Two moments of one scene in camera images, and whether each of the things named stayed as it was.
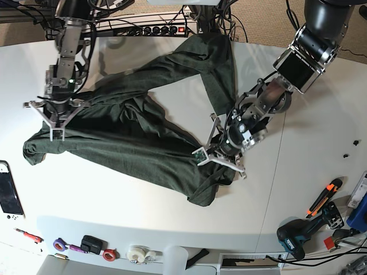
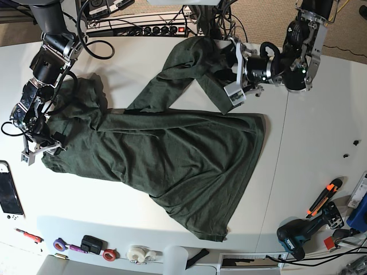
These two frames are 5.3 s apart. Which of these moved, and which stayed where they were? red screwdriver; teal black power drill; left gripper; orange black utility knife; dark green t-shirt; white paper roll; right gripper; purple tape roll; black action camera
Moved: left gripper; dark green t-shirt; right gripper
Stayed: orange black utility knife; teal black power drill; purple tape roll; red screwdriver; black action camera; white paper roll
